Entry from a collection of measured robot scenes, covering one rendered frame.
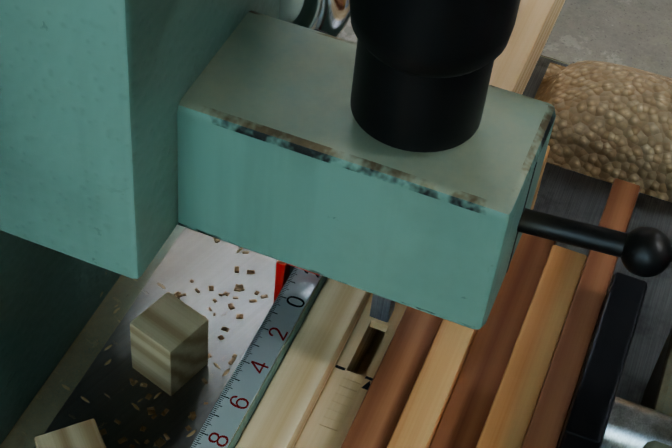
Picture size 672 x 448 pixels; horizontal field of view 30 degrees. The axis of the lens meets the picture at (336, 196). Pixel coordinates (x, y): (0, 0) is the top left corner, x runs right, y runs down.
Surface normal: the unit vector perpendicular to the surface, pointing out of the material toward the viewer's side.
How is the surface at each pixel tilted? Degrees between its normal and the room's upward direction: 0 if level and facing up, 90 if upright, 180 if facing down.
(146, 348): 90
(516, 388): 0
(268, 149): 90
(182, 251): 0
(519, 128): 0
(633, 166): 73
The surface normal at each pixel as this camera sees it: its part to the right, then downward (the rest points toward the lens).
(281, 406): 0.08, -0.70
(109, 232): -0.36, 0.64
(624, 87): -0.18, -0.76
